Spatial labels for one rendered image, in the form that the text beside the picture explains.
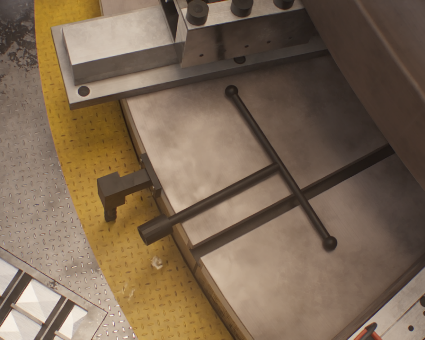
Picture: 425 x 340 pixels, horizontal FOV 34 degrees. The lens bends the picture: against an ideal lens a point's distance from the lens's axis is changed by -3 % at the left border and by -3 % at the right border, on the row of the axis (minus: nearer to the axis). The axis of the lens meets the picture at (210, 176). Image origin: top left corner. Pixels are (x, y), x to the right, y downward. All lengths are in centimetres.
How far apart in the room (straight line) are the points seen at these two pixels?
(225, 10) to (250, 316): 91
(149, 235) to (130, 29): 67
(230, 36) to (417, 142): 67
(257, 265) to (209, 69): 67
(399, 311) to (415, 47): 67
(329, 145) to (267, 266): 48
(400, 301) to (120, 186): 92
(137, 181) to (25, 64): 80
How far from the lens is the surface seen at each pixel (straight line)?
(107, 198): 220
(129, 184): 223
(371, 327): 159
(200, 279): 239
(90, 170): 257
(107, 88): 230
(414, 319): 186
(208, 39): 213
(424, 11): 184
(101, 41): 228
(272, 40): 226
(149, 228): 211
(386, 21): 185
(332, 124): 241
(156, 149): 226
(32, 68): 278
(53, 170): 257
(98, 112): 267
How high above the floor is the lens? 236
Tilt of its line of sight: 66 degrees down
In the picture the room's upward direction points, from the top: 18 degrees clockwise
